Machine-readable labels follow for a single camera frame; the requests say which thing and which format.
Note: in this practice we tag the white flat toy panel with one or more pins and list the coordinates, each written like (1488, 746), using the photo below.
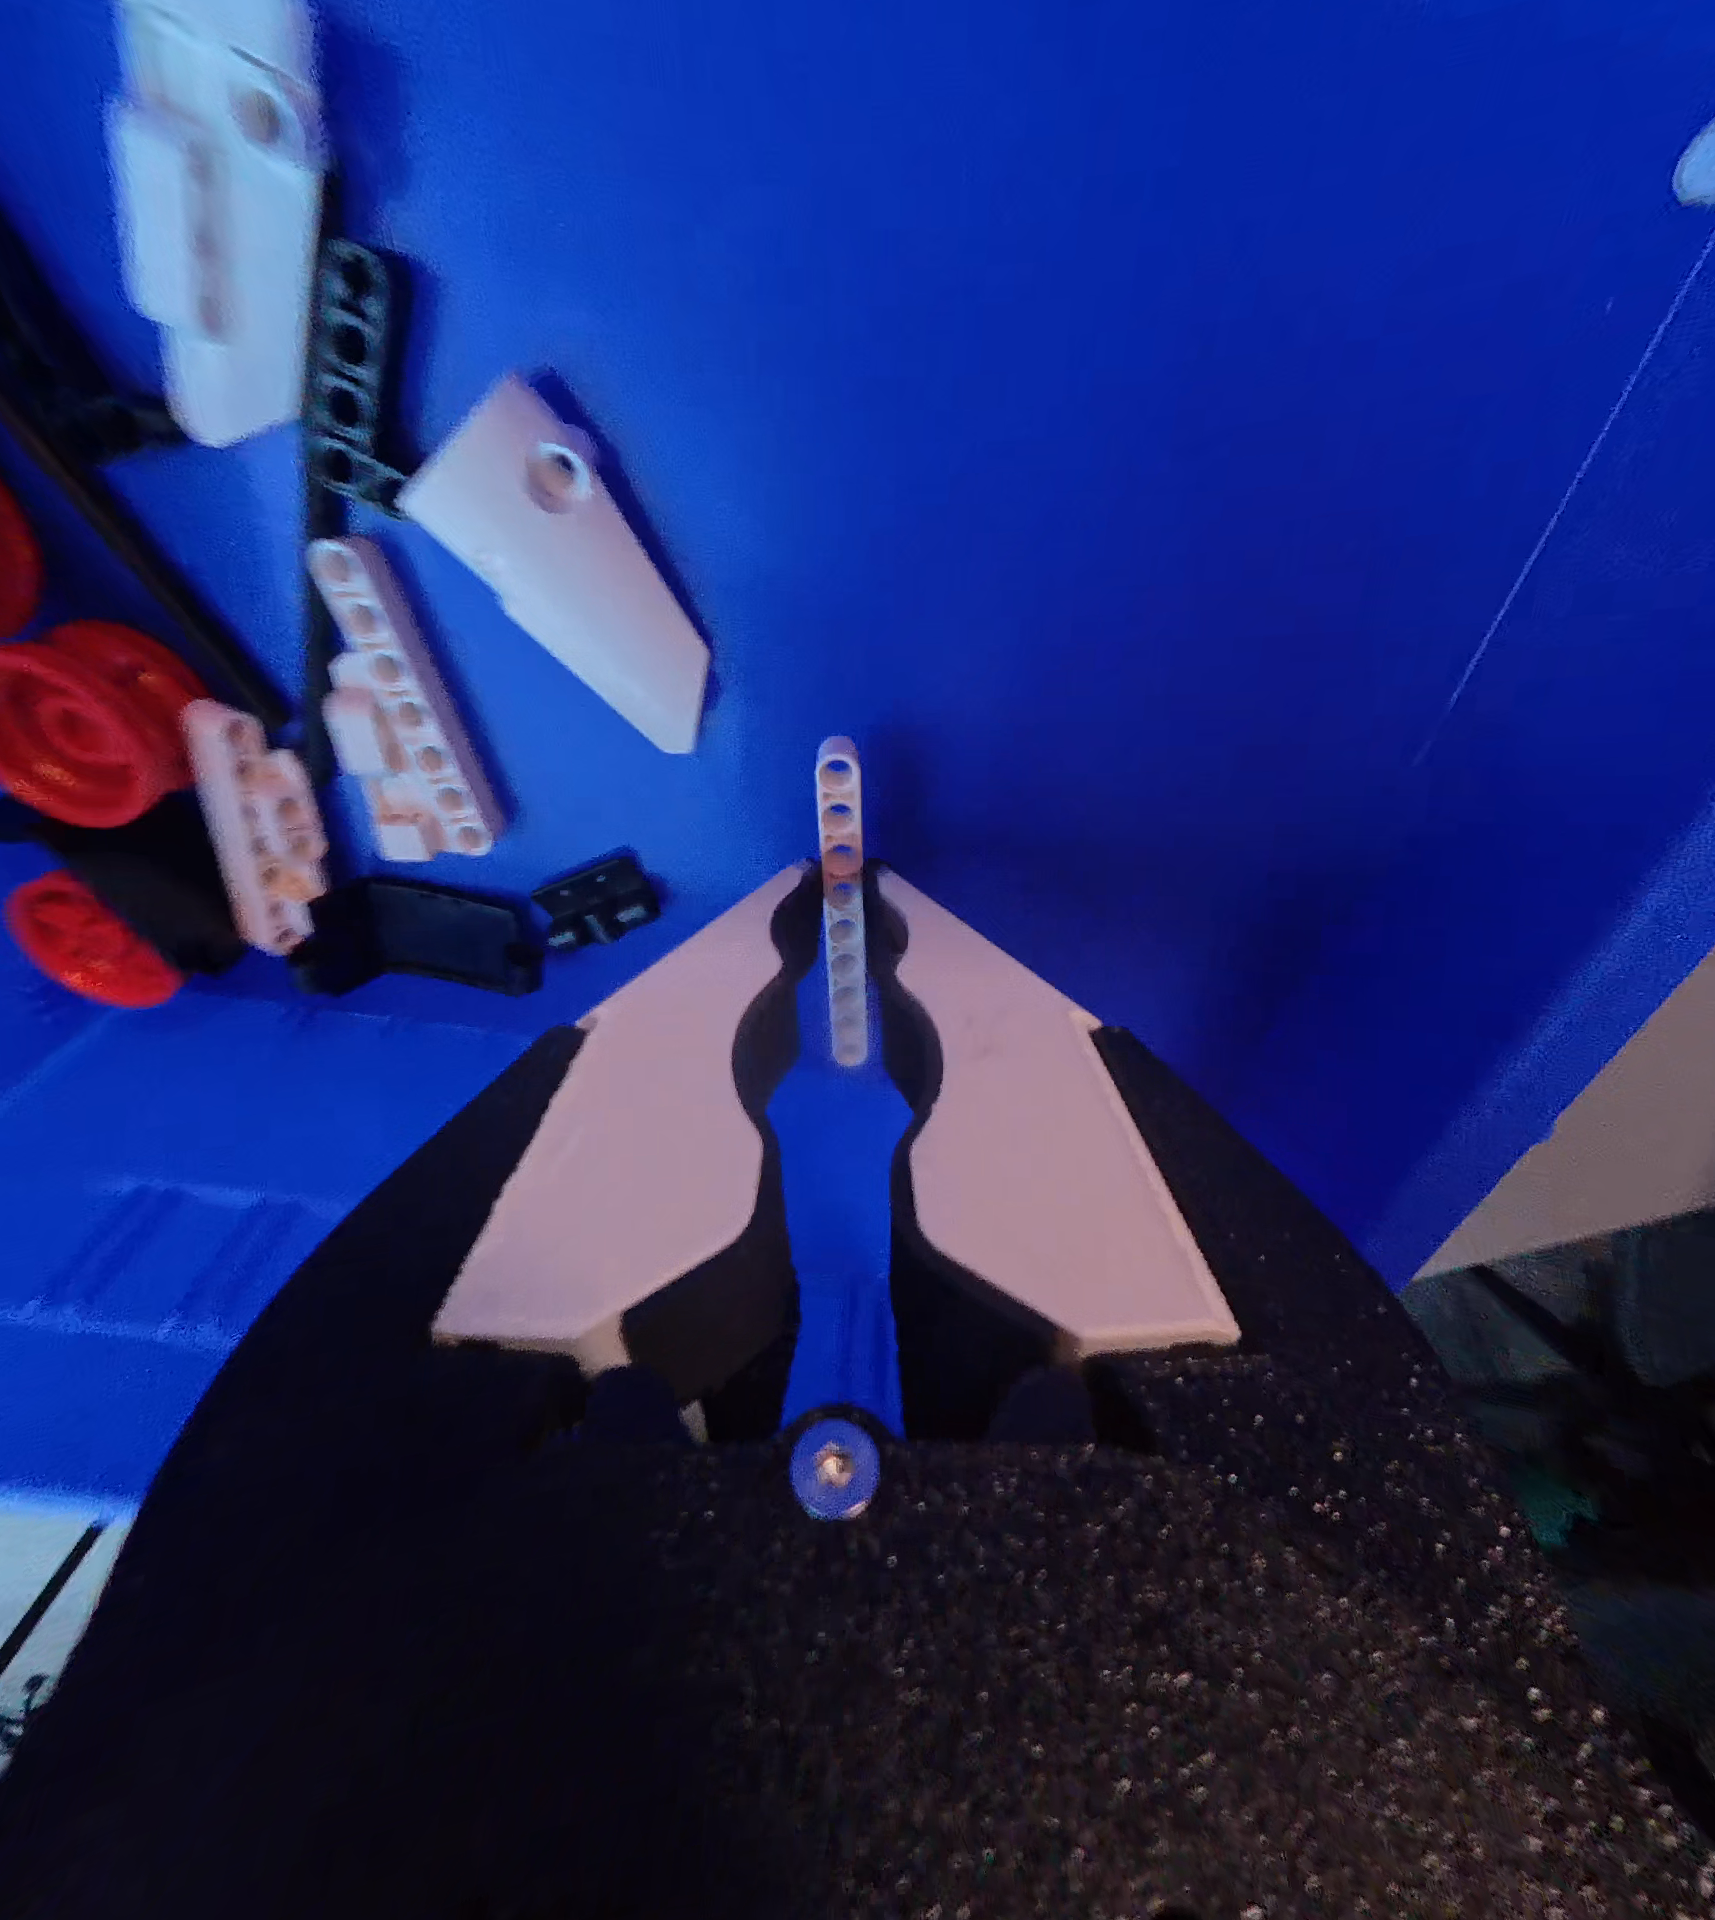
(572, 571)

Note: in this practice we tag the black toy bracket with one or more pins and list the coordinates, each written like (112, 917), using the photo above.
(422, 939)

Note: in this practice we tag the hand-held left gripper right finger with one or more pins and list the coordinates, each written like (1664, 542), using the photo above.
(1052, 1171)

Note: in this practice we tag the large white toy panel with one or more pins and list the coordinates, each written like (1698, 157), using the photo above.
(220, 225)

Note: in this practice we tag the long black toy axle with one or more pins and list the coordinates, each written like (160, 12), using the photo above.
(76, 481)

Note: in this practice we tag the long pale toy brick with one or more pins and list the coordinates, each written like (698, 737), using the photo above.
(400, 690)

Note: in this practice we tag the blue plastic bin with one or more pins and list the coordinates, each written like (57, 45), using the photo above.
(1098, 450)

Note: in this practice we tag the small black toy piece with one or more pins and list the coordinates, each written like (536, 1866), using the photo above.
(600, 900)

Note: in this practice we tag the white holed toy beam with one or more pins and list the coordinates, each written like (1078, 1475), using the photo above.
(842, 900)

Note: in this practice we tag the black holed toy beam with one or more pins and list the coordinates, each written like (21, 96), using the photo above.
(346, 374)

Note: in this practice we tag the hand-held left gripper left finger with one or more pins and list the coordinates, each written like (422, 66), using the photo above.
(618, 1171)

